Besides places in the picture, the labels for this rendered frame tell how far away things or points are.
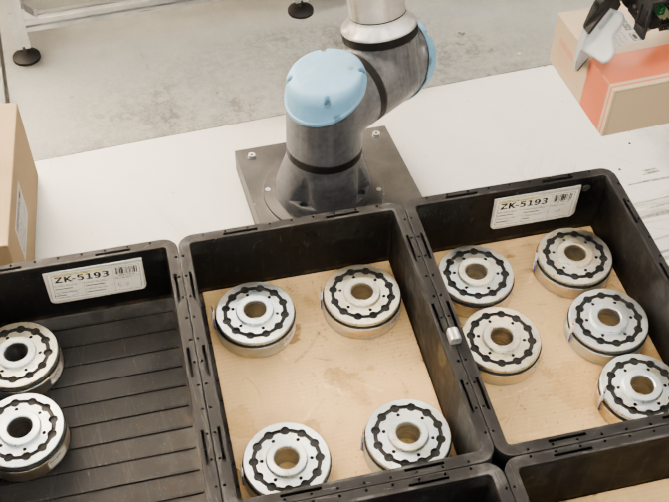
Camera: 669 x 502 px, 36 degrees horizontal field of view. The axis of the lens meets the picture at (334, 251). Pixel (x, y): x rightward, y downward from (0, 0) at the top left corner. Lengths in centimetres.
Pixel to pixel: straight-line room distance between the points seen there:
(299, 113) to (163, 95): 154
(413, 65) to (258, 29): 167
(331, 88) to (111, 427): 56
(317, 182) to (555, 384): 48
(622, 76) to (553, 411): 42
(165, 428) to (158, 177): 58
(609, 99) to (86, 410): 74
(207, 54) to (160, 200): 145
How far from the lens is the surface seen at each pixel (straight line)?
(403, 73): 158
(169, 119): 293
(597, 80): 133
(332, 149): 152
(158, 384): 134
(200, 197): 172
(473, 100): 191
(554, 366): 137
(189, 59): 313
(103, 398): 134
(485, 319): 136
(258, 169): 169
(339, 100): 147
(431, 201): 139
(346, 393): 131
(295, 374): 133
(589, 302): 141
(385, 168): 170
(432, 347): 129
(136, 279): 138
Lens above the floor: 193
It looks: 49 degrees down
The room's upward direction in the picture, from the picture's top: 1 degrees clockwise
